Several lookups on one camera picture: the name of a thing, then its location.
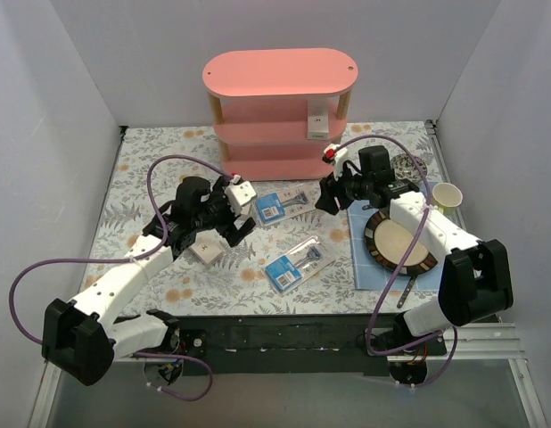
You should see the slim white H razor box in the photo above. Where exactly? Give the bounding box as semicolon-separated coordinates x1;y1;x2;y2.
190;237;223;266

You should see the Gillette razor blister pack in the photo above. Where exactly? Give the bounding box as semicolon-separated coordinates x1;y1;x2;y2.
255;186;314;225
264;236;335;295

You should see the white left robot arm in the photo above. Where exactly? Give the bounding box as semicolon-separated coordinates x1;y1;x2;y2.
41;177;257;386

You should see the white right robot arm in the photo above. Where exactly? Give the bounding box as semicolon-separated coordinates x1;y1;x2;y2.
315;144;514;355

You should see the pink three-tier wooden shelf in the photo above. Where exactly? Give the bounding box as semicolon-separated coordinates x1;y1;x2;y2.
202;47;358;181

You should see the floral patterned ceramic bowl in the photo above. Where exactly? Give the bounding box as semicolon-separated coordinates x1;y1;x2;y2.
391;153;427;184

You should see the dark rimmed cream plate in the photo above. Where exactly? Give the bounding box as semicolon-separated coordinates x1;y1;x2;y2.
364;211;438;276

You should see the yellow ceramic mug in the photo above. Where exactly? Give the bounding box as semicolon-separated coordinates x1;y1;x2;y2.
432;183;463;216

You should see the blue checkered cloth napkin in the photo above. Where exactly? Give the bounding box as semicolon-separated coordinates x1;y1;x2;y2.
347;200;442;292

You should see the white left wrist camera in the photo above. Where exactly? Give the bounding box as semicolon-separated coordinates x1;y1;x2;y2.
224;175;257;216

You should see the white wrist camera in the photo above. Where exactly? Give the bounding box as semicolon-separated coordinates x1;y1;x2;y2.
224;175;257;216
322;144;349;168

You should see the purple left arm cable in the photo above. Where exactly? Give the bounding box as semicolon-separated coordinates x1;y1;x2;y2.
9;154;241;401

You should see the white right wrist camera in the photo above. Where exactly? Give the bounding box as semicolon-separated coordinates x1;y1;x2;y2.
322;144;349;168

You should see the dark handled table knife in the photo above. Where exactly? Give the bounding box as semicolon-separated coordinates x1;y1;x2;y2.
397;276;416;309

